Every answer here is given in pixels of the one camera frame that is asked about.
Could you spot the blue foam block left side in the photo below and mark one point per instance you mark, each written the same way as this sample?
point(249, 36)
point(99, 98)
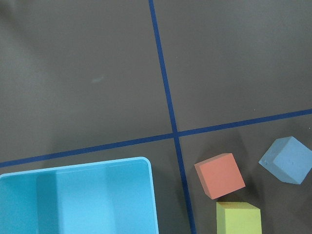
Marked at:
point(288, 160)

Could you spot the light blue plastic bin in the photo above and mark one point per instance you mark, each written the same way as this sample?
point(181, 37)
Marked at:
point(108, 197)

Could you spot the orange foam block left side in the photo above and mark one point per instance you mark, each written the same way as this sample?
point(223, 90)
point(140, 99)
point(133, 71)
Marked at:
point(219, 175)

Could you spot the yellow foam block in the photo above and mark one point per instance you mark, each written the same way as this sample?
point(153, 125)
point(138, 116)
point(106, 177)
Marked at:
point(238, 218)

